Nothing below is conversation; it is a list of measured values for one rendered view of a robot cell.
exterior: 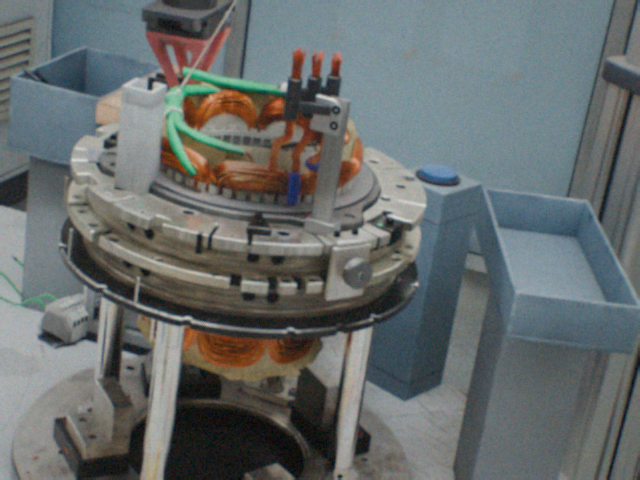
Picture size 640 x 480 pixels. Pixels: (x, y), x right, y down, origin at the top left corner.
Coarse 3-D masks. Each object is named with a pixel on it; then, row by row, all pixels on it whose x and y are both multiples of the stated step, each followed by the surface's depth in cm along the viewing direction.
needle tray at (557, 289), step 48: (480, 240) 131; (528, 240) 134; (576, 240) 136; (528, 288) 123; (576, 288) 124; (624, 288) 117; (480, 336) 132; (528, 336) 113; (576, 336) 113; (624, 336) 113; (480, 384) 129; (528, 384) 124; (576, 384) 124; (480, 432) 126; (528, 432) 126
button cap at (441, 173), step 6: (426, 168) 144; (432, 168) 144; (438, 168) 144; (444, 168) 144; (450, 168) 145; (426, 174) 143; (432, 174) 143; (438, 174) 143; (444, 174) 143; (450, 174) 143; (456, 174) 144; (438, 180) 143; (444, 180) 143; (450, 180) 143
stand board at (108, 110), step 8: (176, 72) 156; (112, 96) 144; (120, 96) 145; (104, 104) 142; (112, 104) 142; (120, 104) 142; (104, 112) 142; (112, 112) 142; (96, 120) 143; (104, 120) 142; (112, 120) 142
